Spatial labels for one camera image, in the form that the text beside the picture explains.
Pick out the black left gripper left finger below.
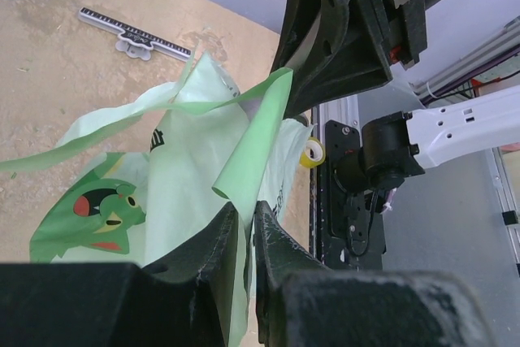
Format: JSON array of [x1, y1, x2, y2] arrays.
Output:
[[1, 203, 239, 346]]

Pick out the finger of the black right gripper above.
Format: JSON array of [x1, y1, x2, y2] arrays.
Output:
[[272, 0, 391, 118]]

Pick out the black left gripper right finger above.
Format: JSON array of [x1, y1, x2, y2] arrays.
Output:
[[253, 199, 519, 346]]

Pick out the green cat litter bag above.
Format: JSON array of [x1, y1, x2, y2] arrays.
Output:
[[1, 54, 311, 346]]

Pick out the black white bag sealing strip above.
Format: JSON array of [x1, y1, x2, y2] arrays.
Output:
[[78, 7, 192, 62]]

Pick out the silver metal scoop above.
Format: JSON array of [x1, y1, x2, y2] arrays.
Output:
[[284, 12, 321, 72]]

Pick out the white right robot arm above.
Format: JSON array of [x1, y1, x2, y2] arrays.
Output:
[[273, 0, 519, 193]]

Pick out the yellow tape roll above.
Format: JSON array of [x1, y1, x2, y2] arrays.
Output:
[[300, 137, 326, 169]]

